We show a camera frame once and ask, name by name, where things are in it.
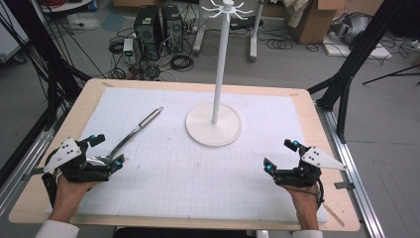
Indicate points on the white utensil rack stand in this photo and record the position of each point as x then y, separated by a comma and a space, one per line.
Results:
219, 82

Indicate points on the clear plastic bag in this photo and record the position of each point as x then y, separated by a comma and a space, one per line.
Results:
84, 21

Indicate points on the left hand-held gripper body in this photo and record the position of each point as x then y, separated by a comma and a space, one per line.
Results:
62, 153

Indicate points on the white cabinet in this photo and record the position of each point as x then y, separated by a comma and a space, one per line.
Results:
10, 36

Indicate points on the person's right hand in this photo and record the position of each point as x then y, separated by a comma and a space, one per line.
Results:
307, 205

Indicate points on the cardboard box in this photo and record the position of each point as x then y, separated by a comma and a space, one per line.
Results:
313, 26

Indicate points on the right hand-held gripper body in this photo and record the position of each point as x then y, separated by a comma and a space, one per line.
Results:
317, 158

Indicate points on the white grid mat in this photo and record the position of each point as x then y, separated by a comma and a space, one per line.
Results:
198, 185

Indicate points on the thin wooden stick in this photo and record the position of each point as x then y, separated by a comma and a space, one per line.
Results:
333, 214

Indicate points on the aluminium rail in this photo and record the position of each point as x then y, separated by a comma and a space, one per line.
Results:
350, 165
23, 172

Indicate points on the grey metal table bracket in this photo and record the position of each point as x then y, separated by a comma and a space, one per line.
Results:
33, 172
344, 185

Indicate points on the small white electronic box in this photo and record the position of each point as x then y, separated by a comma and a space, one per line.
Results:
128, 46

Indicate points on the black tripod leg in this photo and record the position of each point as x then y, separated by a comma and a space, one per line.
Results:
393, 74

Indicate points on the person's dark clothing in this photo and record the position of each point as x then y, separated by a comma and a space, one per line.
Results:
181, 233

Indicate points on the grey bag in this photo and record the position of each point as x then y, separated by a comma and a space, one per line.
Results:
353, 28

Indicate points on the person's left hand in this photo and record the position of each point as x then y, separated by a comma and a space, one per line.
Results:
67, 198

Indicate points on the white stand leg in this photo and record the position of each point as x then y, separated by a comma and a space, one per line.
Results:
199, 33
255, 36

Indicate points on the white flat board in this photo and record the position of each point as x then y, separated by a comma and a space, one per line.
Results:
360, 51

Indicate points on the black metal frame post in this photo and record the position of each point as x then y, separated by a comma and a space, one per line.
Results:
43, 49
363, 49

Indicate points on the black computer tower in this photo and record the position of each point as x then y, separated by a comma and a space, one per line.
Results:
147, 33
172, 29

